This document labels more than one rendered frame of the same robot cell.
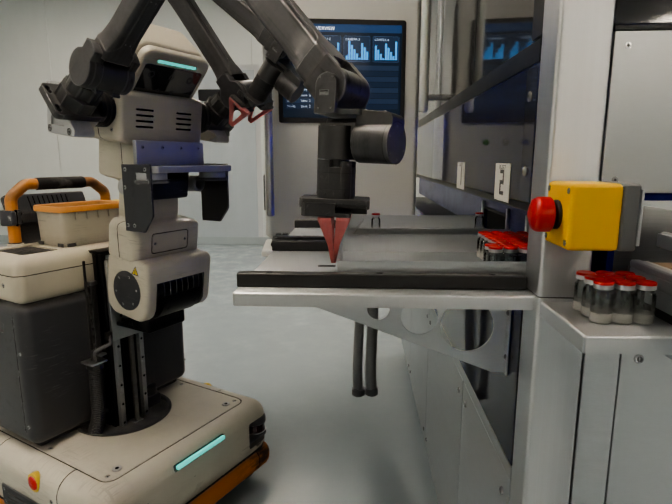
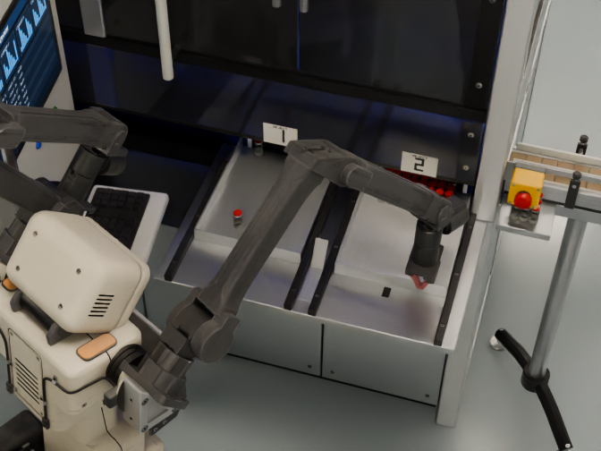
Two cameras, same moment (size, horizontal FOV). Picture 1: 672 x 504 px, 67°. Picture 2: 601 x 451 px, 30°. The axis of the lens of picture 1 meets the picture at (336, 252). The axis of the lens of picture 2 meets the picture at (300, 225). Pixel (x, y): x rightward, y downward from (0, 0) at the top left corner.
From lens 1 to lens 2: 2.50 m
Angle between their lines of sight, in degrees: 73
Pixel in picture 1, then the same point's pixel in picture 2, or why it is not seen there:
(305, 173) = not seen: hidden behind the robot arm
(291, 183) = not seen: hidden behind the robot
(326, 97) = (444, 219)
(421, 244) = (352, 222)
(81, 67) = (222, 344)
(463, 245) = (360, 199)
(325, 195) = (435, 263)
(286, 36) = (411, 201)
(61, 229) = not seen: outside the picture
